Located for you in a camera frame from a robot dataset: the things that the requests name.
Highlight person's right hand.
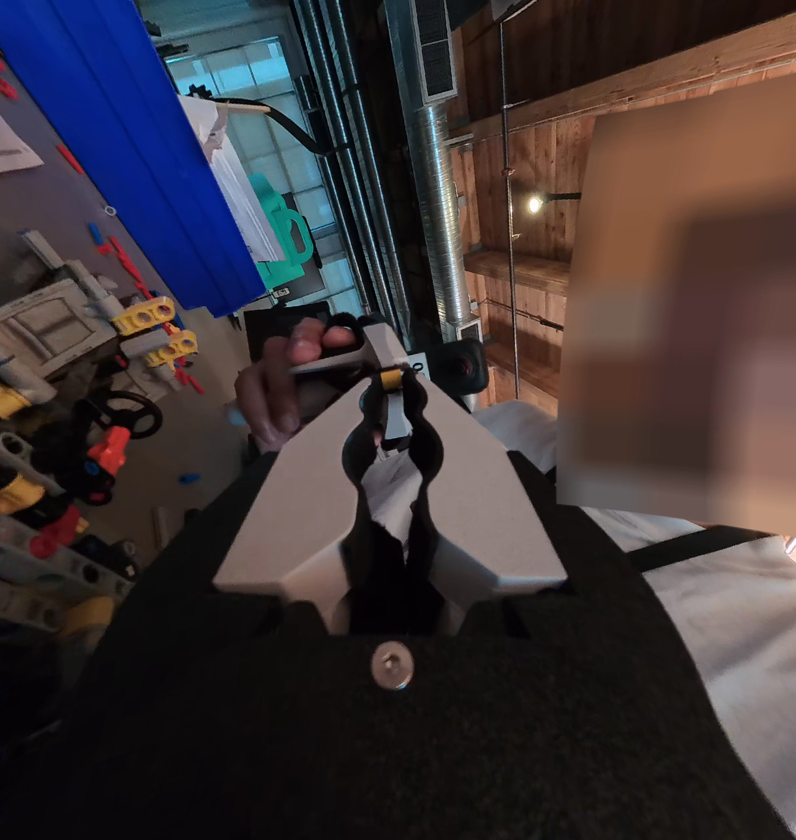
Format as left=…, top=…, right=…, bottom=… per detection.
left=234, top=318, right=359, bottom=454

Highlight ceiling spot light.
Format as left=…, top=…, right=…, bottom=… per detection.
left=526, top=192, right=582, bottom=216

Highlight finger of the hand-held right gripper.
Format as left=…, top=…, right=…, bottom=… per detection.
left=358, top=322, right=412, bottom=371
left=383, top=392, right=413, bottom=454

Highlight black chest strap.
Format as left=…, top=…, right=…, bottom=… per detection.
left=628, top=525, right=792, bottom=575

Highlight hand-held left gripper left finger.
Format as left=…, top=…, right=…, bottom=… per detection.
left=211, top=373, right=386, bottom=636

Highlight lego car chassis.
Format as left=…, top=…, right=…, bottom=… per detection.
left=0, top=230, right=205, bottom=644

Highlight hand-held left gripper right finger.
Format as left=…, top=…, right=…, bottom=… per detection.
left=404, top=371, right=569, bottom=636

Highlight blue plastic bin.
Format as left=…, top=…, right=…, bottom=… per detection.
left=0, top=0, right=267, bottom=319

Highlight person's torso white t-shirt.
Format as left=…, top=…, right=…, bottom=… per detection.
left=361, top=400, right=796, bottom=837

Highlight silver ventilation duct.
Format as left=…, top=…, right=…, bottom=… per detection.
left=385, top=0, right=484, bottom=342

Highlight white air vent grille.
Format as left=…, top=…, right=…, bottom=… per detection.
left=411, top=0, right=459, bottom=102

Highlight pile of red blue pins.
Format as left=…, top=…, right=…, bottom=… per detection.
left=86, top=220, right=205, bottom=395

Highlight crumpled white paper bags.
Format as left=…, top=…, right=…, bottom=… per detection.
left=178, top=95, right=287, bottom=263

